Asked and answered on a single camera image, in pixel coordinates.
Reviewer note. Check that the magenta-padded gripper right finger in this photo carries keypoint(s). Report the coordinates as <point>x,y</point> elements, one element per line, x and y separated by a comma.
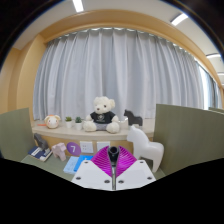
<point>135,175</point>

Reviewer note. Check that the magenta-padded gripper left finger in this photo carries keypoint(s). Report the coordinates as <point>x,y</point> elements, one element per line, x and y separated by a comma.
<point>91,175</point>

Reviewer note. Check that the small black charger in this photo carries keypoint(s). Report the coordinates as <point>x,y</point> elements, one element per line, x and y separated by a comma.
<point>113,153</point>

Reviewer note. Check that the bright blue book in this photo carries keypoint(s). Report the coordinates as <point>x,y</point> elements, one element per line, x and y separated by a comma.
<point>83,161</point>

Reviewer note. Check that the light blue book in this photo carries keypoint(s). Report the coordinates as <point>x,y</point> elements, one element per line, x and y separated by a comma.
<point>70,165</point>

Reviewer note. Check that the large white horse figurine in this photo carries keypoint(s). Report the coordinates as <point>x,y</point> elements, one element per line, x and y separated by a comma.
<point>146,150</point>

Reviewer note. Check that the round purple number sign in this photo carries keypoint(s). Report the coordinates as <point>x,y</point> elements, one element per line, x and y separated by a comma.
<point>73,149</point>

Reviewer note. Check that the pink horse figurine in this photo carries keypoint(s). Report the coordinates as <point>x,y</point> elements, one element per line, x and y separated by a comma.
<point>60,151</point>

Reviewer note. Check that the wooden window ledge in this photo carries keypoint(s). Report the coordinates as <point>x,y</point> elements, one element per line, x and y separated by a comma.
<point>66,132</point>

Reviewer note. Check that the dark blue book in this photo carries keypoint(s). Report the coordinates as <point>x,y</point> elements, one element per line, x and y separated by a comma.
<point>39,154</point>

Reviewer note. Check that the black horse figurine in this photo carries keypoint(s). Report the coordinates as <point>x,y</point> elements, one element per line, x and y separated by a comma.
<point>132,118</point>

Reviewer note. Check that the cream teddy bear black shirt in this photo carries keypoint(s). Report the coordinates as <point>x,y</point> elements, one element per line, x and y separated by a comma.
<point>102,116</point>

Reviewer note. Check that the grey horse figurine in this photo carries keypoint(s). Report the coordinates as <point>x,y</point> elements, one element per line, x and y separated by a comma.
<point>40,141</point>

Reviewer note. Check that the green partition panel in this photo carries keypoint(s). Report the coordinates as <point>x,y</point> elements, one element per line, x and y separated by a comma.
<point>15,136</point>
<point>190,140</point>

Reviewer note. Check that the orange and white plush toy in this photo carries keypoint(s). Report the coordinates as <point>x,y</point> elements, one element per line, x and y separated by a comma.
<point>52,122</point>

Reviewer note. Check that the white-grey curtain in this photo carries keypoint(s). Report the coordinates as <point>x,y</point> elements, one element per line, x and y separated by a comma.
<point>116,66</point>

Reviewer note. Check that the ceiling lights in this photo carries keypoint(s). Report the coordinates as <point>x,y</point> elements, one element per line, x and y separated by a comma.
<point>179,19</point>

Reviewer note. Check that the white wall socket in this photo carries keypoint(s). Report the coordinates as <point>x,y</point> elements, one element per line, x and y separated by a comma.
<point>86,147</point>
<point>102,145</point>

